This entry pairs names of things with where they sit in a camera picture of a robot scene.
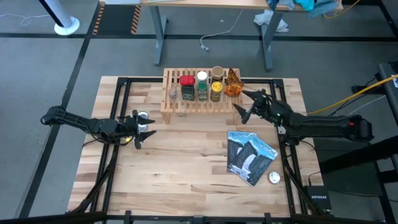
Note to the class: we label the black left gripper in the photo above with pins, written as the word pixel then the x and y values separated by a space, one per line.
pixel 127 127

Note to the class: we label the blue cloth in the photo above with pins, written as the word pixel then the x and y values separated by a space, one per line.
pixel 311 4

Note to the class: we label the tan-lid furikake jar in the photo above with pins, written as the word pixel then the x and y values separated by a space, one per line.
pixel 217 73

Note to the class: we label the white tower fan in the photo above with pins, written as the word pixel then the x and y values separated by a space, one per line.
pixel 62 17

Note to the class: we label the green-lid spice jar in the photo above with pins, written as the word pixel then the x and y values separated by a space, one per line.
pixel 202 91

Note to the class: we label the yellow-lid crunchy onion jar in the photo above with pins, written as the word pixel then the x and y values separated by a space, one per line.
pixel 216 91

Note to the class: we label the white-lid sesame jar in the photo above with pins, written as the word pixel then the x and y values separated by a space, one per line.
pixel 202 76

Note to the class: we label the black equipment stand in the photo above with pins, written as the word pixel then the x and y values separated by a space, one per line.
pixel 357 155

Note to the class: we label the Yellowstone booklet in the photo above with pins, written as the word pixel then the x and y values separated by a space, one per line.
pixel 231 146
pixel 253 161

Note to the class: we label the black Netgear switch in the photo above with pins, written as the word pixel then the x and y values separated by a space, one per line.
pixel 317 197

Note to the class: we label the wooden slatted shelf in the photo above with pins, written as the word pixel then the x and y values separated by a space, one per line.
pixel 199 112

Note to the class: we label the white cloth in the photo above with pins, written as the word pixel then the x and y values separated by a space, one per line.
pixel 264 17

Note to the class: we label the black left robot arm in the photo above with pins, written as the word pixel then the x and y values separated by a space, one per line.
pixel 77 119

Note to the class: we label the small orange-rimmed round tin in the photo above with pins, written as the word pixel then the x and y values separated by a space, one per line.
pixel 274 177

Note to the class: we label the black aluminium table frame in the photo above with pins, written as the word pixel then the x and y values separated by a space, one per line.
pixel 122 93

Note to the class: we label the wooden desk grey legs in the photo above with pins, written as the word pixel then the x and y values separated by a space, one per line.
pixel 158 37

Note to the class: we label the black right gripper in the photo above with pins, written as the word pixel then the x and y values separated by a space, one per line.
pixel 272 109

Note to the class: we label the green black pepper tin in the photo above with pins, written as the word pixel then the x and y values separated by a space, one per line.
pixel 188 93

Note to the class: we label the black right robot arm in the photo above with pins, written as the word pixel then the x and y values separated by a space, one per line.
pixel 326 126

